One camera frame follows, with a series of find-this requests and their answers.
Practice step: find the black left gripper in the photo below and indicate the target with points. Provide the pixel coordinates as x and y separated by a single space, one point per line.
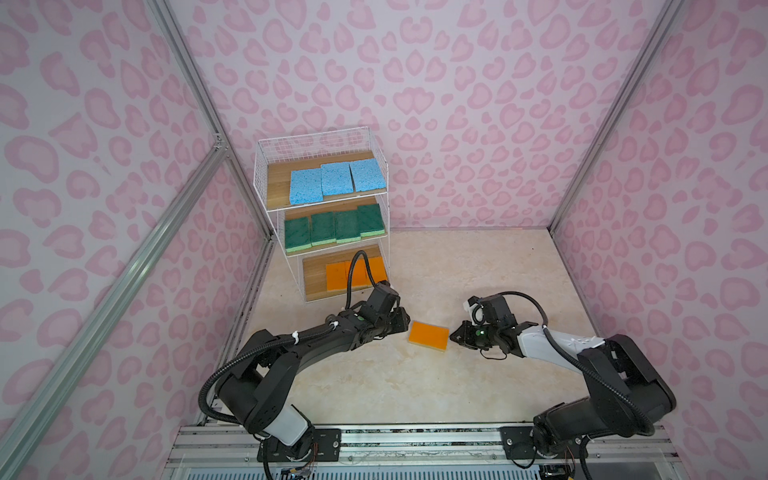
402 319

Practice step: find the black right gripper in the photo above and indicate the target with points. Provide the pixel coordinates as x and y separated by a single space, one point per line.
465 339

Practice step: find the orange sponge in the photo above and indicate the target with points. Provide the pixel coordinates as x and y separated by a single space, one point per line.
378 269
359 274
429 336
337 276

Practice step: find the green scouring pad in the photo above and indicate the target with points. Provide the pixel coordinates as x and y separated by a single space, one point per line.
347 228
323 229
370 221
297 234

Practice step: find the blue sponge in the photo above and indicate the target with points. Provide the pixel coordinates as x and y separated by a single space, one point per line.
336 179
367 175
306 186

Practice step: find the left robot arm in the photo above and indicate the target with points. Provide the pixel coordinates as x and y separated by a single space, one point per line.
251 390

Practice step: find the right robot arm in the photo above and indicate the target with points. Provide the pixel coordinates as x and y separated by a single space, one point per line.
626 394

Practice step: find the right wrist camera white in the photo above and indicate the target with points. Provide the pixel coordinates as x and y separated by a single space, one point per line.
474 309

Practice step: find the white wire three-tier shelf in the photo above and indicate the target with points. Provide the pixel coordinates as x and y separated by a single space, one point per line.
275 159

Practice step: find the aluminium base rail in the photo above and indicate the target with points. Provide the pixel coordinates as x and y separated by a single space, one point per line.
421 451

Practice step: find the aluminium frame right corner post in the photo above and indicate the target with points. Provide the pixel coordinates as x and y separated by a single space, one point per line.
662 28

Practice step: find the aluminium frame corner post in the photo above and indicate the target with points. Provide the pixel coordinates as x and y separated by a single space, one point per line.
180 50
662 28

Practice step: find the aluminium frame left corner post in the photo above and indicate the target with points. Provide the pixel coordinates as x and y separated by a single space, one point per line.
180 50

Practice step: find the aluminium diagonal frame bar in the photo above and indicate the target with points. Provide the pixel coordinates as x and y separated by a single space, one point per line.
39 413

